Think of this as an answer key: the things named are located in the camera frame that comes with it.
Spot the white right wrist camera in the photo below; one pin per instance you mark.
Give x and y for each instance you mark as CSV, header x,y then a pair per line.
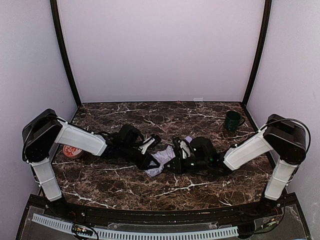
x,y
181,148

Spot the black right corner post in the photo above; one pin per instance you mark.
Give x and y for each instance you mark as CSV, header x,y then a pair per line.
x,y
259,52

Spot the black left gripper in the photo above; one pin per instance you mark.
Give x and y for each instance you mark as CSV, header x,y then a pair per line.
x,y
139,158

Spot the dark green ceramic mug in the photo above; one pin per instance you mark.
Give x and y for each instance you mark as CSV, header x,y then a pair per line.
x,y
233,120

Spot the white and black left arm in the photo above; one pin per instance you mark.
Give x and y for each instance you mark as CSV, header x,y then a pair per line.
x,y
47,129

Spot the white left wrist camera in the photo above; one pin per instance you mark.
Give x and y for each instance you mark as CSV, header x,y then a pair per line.
x,y
150,142

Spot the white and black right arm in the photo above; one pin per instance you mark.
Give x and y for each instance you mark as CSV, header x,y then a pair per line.
x,y
288,137

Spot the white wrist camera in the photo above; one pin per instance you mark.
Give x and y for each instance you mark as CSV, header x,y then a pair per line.
x,y
150,142
181,148

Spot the black left corner post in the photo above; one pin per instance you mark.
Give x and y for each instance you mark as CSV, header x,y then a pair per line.
x,y
63,51

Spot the red patterned ceramic bowl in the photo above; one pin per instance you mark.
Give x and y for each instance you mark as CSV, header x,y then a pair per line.
x,y
72,152

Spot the black corner post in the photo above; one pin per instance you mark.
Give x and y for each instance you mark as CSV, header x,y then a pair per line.
x,y
259,52
63,51

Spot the grey slotted cable duct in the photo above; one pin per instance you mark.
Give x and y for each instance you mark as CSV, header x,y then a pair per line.
x,y
119,231

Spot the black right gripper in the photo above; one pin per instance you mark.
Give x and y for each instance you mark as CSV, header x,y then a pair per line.
x,y
179,158

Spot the lavender and black folding umbrella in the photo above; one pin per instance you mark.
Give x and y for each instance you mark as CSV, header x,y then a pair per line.
x,y
163,157

